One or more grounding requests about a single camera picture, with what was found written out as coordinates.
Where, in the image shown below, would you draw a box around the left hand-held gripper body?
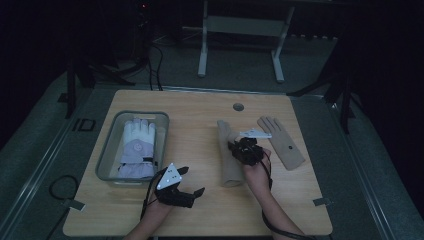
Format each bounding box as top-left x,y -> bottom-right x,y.
154,162 -> 198,209

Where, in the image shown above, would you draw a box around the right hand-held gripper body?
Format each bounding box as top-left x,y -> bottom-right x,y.
229,128 -> 273,167

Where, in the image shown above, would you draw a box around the plain beige glove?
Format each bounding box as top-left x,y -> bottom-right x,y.
216,119 -> 248,188

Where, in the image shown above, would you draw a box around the purple and white glove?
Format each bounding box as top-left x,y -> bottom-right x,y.
117,118 -> 158,179

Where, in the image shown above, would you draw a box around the grey plastic bin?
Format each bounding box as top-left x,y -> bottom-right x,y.
95,110 -> 170,186

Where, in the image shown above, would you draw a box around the person's right hand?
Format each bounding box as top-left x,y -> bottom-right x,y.
242,148 -> 274,198

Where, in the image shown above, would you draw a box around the person's left hand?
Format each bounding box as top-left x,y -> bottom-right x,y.
145,198 -> 176,222

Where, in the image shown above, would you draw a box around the beige glove with dark dot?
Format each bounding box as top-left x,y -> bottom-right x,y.
256,115 -> 306,172

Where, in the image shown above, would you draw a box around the grey tape piece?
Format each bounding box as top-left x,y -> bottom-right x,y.
61,198 -> 86,212
312,197 -> 333,207

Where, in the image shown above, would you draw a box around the black tripod stand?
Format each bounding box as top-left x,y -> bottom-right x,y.
58,0 -> 158,120
286,33 -> 364,135

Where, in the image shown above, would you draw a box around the left hand-held gripper cable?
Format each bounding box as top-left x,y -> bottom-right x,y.
140,169 -> 168,222

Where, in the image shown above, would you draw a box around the hand-held gripper cable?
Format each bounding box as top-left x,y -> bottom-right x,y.
260,149 -> 318,240
140,169 -> 168,222

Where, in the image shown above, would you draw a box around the right hand-held gripper cable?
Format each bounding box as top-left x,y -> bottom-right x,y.
260,149 -> 318,240

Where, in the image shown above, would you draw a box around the black floor cables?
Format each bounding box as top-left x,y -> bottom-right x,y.
148,43 -> 165,92

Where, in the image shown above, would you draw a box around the black rectangular floor bracket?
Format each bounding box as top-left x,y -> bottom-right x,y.
72,118 -> 97,132

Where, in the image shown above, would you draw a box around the black looped cable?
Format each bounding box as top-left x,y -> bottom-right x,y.
44,174 -> 80,240

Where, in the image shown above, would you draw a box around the white metal desk frame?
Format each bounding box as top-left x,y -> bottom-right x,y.
197,0 -> 296,84

